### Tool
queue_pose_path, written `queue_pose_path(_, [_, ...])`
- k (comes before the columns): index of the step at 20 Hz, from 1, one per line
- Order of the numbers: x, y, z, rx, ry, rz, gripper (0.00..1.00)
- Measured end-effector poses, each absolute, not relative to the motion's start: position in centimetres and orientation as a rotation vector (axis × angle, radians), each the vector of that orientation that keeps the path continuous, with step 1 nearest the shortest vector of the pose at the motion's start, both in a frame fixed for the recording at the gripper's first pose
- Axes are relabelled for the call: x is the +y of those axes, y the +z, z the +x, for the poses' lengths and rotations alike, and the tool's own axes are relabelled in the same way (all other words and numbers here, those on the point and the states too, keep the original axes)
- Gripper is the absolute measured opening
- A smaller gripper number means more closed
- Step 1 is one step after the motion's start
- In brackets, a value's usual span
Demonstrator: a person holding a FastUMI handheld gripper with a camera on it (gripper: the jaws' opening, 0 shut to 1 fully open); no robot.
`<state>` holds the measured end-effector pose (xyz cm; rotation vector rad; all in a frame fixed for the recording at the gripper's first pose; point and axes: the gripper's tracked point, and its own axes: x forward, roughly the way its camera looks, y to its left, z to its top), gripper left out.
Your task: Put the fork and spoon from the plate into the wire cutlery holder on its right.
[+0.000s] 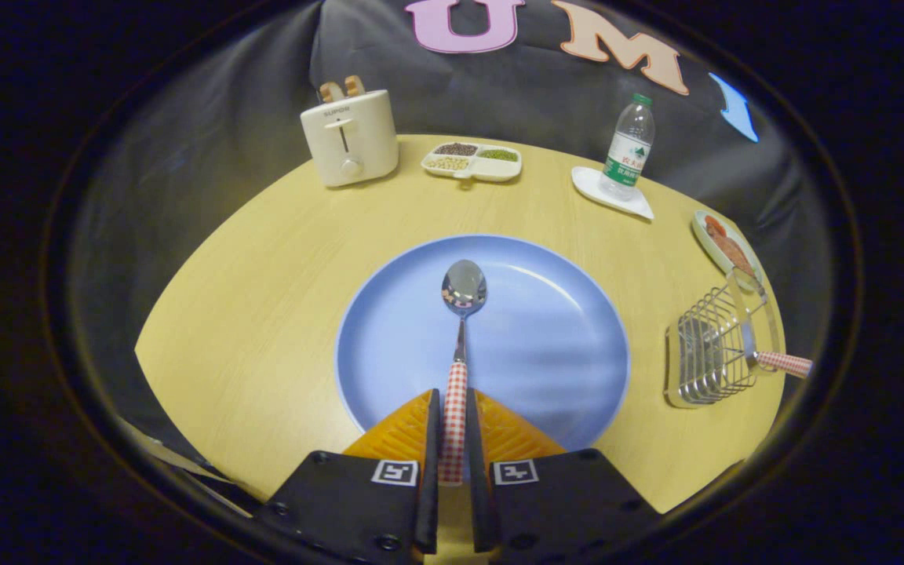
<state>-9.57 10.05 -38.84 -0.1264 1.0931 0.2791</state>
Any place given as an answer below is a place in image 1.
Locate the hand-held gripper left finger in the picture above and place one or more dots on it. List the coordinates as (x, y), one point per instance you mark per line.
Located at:
(342, 502)

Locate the white divided dish with beans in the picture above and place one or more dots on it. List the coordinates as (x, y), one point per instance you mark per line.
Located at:
(472, 166)

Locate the cream white toaster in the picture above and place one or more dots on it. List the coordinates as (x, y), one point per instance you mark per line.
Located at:
(350, 145)

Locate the clear plastic water bottle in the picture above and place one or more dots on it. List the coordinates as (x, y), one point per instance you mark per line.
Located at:
(627, 157)

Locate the white square coaster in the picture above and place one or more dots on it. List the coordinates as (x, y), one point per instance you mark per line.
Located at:
(589, 184)

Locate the green plate with meat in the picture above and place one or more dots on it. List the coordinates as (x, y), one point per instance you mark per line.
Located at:
(727, 247)

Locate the toasted bread slice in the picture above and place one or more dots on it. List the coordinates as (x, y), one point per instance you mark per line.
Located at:
(355, 86)
(331, 92)

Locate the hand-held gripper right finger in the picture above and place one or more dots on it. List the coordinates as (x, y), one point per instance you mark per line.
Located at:
(554, 502)

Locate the blue round plate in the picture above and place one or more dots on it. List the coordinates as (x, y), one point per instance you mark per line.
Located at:
(546, 345)

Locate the brown cardboard box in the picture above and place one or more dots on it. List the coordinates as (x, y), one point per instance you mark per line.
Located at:
(150, 447)

